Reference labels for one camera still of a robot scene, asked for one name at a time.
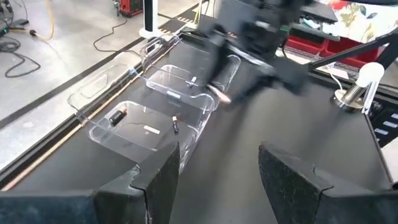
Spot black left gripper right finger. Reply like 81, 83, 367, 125
257, 141, 398, 224

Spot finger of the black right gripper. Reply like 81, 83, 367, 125
229, 58, 280, 105
203, 26, 233, 94

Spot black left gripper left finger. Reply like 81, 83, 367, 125
0, 141, 180, 224

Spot white battery blue cap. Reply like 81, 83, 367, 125
185, 75, 200, 88

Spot clear plastic bin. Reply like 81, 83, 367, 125
139, 32, 243, 110
67, 51, 219, 175

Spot thin black copper-top battery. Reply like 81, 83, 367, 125
172, 115, 181, 135

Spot thick black copper-top battery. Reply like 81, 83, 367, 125
108, 106, 129, 128

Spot red plastic crate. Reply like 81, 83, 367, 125
325, 39, 382, 68
285, 34, 328, 57

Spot white and black tower fan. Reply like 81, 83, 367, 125
138, 0, 163, 40

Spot floral cloth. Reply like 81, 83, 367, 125
322, 0, 398, 44

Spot black panel white labels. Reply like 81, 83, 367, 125
368, 101, 398, 147

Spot red toolbox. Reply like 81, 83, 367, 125
119, 0, 144, 18

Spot white globe lamp metal base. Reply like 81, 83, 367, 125
330, 61, 386, 113

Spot long black floor cable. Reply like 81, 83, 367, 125
92, 17, 143, 59

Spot yellow floor cable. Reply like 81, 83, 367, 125
29, 0, 55, 42

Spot coiled black floor cable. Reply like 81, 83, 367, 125
0, 36, 42, 79

